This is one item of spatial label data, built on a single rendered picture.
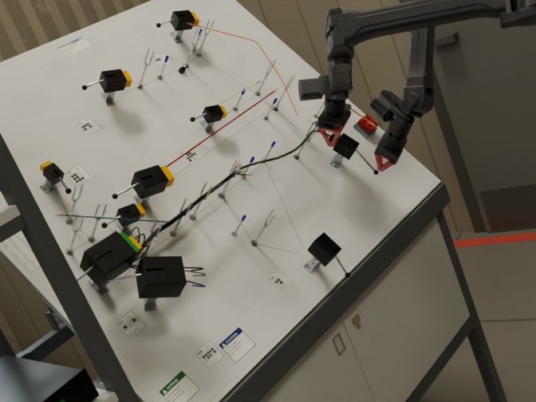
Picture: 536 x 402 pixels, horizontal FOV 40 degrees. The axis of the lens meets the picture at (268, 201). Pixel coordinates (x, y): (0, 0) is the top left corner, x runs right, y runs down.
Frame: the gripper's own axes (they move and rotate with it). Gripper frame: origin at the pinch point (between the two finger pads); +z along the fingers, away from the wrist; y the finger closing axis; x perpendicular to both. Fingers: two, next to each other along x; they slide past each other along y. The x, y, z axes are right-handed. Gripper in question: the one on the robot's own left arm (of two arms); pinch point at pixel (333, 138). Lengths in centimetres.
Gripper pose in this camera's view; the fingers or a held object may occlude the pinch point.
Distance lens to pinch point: 212.5
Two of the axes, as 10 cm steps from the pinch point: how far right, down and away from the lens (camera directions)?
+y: -3.9, 6.1, -6.9
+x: 9.2, 2.4, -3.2
